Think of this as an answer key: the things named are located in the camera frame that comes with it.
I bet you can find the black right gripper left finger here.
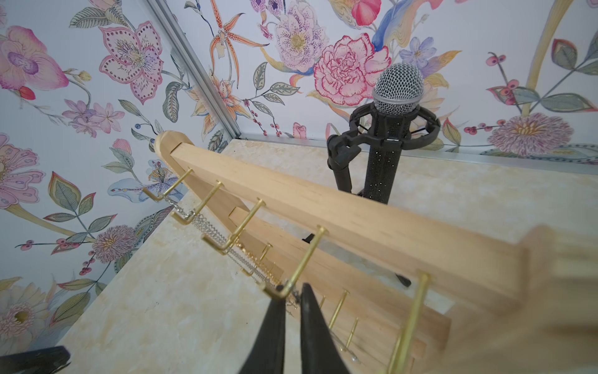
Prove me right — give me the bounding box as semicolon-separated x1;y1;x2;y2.
239;299;286;374

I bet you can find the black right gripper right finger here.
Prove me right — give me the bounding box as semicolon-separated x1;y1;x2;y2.
301;283;350;374

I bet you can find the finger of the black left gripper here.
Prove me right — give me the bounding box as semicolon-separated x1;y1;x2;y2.
1;346;71;374

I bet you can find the wooden jewelry display stand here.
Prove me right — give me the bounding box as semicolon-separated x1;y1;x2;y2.
154;131;597;373

